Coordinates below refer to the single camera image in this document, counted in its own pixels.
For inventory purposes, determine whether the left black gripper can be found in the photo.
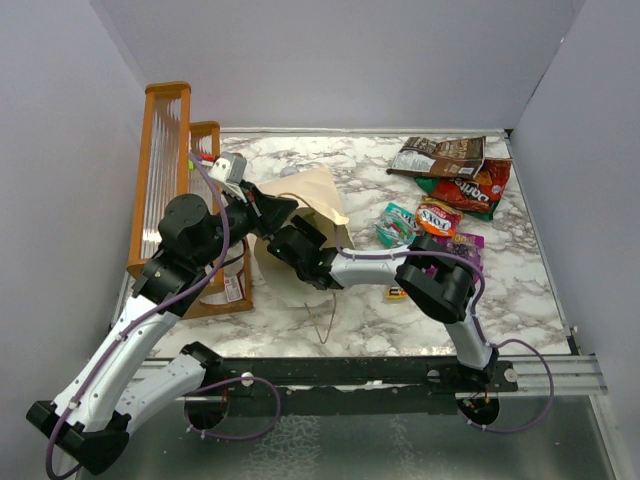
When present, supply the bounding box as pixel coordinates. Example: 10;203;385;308
196;179;299;269

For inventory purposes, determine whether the beige paper bag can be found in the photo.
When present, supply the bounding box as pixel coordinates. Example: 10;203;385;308
249;166;357;345

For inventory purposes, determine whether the teal snack packet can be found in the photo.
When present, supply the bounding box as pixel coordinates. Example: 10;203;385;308
374;203;425;248

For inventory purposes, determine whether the yellow candy packet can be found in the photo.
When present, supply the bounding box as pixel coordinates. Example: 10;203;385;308
385;286;408;300

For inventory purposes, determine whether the orange snack packet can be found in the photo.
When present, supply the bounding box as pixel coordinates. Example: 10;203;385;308
415;196;464;238

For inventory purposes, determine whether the brown snack packet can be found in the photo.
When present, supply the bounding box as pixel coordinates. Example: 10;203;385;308
386;136;486;179

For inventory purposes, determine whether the magenta snack packet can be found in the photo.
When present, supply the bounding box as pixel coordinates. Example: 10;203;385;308
433;233;485;270

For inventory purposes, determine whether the red snack packet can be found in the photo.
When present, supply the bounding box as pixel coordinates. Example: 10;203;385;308
429;159;512;213

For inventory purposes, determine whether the green crisps bag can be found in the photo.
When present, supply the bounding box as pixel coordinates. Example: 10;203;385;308
415;178;500;221

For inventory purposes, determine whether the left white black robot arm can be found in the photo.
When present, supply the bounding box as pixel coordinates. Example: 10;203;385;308
26;182;298;479

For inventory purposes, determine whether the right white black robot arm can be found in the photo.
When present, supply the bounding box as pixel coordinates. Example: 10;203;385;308
267;216;499;391

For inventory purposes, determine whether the small clear plastic cup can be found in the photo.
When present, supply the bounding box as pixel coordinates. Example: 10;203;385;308
280;166;299;178

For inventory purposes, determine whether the red white label card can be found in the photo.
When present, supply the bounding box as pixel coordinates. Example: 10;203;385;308
224;276;245;303

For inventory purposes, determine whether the wooden tiered display rack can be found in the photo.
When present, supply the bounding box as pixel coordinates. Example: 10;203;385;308
126;81;253;319

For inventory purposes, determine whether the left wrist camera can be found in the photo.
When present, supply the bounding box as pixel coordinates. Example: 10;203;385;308
208;152;247;201

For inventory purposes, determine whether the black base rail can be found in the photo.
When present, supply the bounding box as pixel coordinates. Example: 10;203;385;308
181;342;518;418

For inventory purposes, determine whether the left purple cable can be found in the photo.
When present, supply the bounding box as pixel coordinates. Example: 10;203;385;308
44;152;282;480

